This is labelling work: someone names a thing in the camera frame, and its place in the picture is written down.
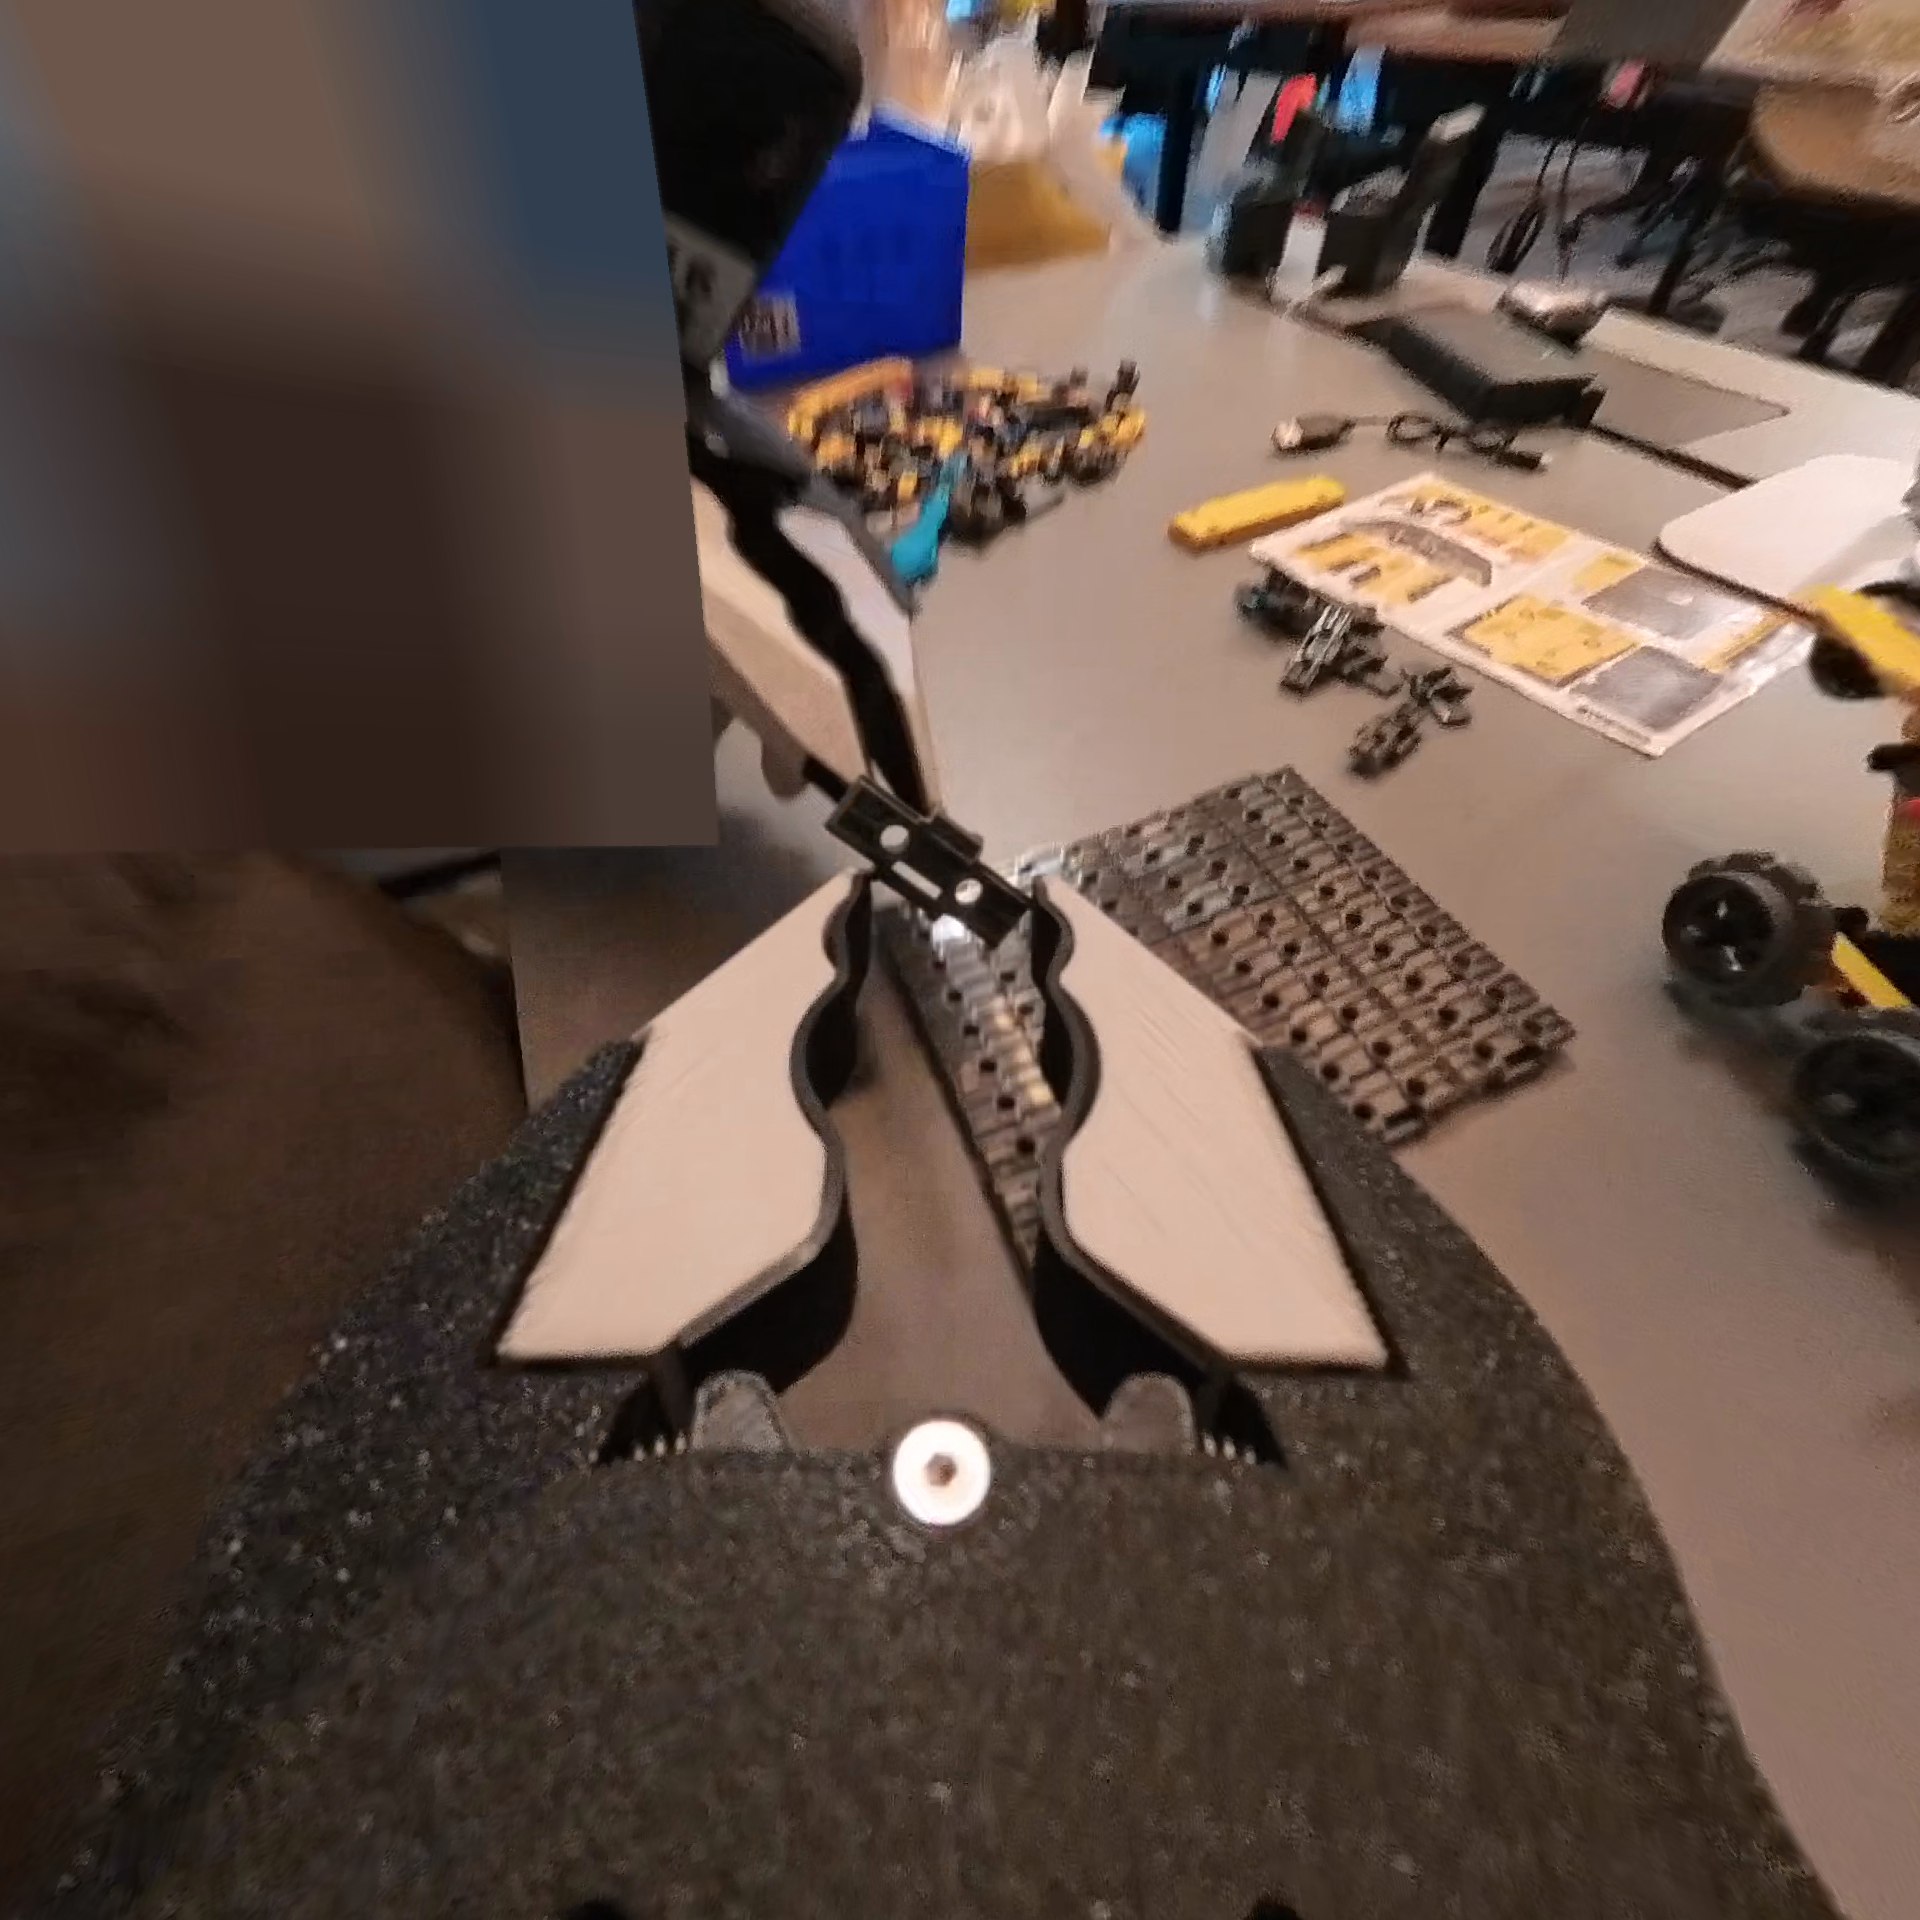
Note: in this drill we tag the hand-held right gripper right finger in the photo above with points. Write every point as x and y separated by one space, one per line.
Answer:
1215 1200

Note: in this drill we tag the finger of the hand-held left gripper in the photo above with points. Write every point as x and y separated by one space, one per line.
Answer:
781 661
893 645

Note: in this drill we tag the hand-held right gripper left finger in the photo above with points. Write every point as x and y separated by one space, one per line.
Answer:
674 1200

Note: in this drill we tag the dark grey plastic track link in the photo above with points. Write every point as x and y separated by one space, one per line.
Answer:
930 863

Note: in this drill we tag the strip of joined track links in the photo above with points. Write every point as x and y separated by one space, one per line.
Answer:
975 1079

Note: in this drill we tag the pile of track links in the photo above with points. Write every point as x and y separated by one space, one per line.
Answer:
1336 645

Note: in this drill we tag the blue brick separator tool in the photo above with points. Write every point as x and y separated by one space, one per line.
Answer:
922 539

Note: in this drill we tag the blue storage bin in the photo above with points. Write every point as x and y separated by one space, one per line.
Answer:
869 254

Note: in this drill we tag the pile of yellow black parts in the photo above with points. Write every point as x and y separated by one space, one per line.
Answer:
975 435

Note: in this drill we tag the mat of joined track links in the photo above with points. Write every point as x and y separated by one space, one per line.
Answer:
1319 930

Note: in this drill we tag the clear plastic bag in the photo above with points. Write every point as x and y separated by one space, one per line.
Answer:
1049 106

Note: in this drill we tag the yellow storage bin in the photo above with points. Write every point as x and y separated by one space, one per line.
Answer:
1037 218

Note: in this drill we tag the yellow toy beam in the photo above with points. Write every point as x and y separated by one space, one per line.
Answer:
1261 513

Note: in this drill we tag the small black charger box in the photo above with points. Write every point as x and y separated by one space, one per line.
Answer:
1266 211

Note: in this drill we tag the yellow black sticker sheet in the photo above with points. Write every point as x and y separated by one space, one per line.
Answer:
1530 615

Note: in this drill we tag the tall black charger box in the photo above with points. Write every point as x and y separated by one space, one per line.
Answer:
1394 211

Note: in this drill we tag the black power bank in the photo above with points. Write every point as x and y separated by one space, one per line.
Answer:
1484 369

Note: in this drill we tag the yellow black toy vehicle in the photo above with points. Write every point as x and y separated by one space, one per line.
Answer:
1861 1079

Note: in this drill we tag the grey earbud case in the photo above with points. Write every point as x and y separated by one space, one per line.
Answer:
1553 307

